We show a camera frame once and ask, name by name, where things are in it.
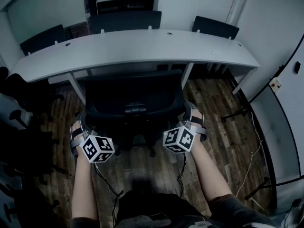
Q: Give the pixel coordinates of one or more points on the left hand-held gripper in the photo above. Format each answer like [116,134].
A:
[98,148]

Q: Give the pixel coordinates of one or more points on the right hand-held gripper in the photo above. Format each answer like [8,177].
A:
[179,139]

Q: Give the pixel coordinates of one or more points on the black mesh office chair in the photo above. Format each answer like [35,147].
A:
[133,96]

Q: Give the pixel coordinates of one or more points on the person's right forearm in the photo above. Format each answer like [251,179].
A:
[209,174]

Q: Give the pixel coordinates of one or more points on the person's left forearm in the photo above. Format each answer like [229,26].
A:
[84,186]

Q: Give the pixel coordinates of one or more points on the black swivel chair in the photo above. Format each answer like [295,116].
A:
[28,146]
[21,91]
[31,210]

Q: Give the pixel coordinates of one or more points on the person's right hand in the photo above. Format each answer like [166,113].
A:
[198,119]

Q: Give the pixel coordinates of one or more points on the person's left hand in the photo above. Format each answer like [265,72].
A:
[76,130]

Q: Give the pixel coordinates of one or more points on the long white desk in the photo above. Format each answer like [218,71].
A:
[142,49]

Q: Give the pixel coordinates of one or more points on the black desk partition panel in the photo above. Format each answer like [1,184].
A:
[215,27]
[124,21]
[44,40]

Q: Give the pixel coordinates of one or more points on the white box with red button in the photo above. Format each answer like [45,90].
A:
[276,85]

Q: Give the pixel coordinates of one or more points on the whiteboard on rolling stand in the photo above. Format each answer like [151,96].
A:
[285,117]

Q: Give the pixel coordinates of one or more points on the person's dark shirt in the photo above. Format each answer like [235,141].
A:
[166,210]

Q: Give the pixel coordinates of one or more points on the black whiteboard eraser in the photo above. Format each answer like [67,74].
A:
[297,67]

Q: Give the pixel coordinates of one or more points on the frosted glass window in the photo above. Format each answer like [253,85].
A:
[45,11]

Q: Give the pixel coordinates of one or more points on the dark framed glass door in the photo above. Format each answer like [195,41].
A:
[123,3]

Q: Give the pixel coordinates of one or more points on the white wall pipe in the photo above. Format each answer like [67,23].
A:
[234,3]

